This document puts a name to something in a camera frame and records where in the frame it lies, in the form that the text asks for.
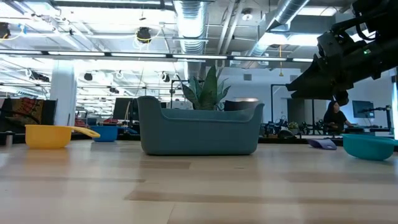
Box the slanted silver ventilation duct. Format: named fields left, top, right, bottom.
left=247, top=0, right=312, bottom=65

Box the black ceiling camera dome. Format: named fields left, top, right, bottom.
left=136, top=27, right=152, bottom=44

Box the ribbed silver ventilation duct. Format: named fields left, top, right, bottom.
left=172, top=0, right=210, bottom=80

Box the grey-blue plastic basket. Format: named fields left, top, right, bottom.
left=136, top=95, right=266, bottom=156

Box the dark blue measuring cup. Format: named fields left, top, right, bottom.
left=90, top=125, right=139, bottom=143

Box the black computer monitor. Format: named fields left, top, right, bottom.
left=113, top=97, right=139, bottom=121

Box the person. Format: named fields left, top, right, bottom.
left=322, top=100, right=354, bottom=135

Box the long linear ceiling light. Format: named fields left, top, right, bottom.
left=0, top=49, right=315, bottom=63

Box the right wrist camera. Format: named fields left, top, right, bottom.
left=335, top=90, right=350, bottom=107

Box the turquoise measuring cup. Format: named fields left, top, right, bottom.
left=341, top=133, right=398, bottom=162

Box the yellow measuring cup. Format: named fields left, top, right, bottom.
left=24, top=124, right=101, bottom=149

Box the yellow hanging pendant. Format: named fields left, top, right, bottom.
left=278, top=45, right=285, bottom=78

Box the black metal rack frame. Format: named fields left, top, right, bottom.
left=269, top=83, right=315, bottom=133

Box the white building column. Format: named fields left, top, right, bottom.
left=49, top=60, right=78, bottom=134

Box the green snake plant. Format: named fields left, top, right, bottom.
left=177, top=64, right=232, bottom=111

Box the orange patterned wall panel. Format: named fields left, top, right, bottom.
left=0, top=97, right=58, bottom=134

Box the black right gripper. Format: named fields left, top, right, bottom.
left=285, top=29, right=363, bottom=101

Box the black table edge rail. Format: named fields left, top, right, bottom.
left=0, top=132, right=398, bottom=147

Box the wall-mounted grey monitor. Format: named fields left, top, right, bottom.
left=351, top=100, right=376, bottom=119

